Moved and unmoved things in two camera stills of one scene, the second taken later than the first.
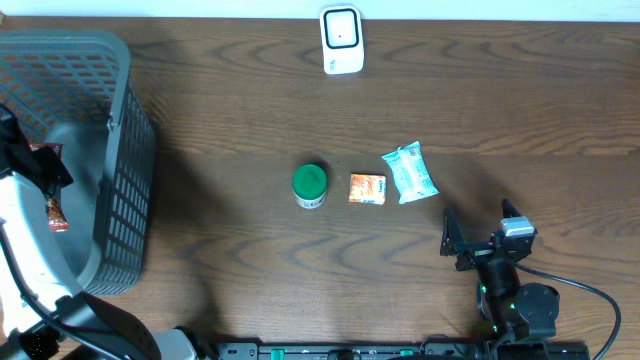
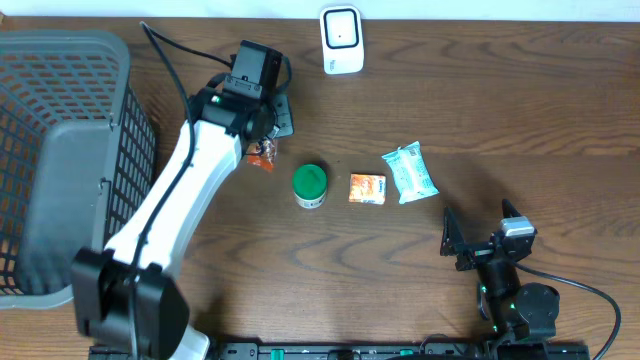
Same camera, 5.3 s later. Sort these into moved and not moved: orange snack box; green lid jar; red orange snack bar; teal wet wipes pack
Moved: red orange snack bar
Not moved: teal wet wipes pack; green lid jar; orange snack box
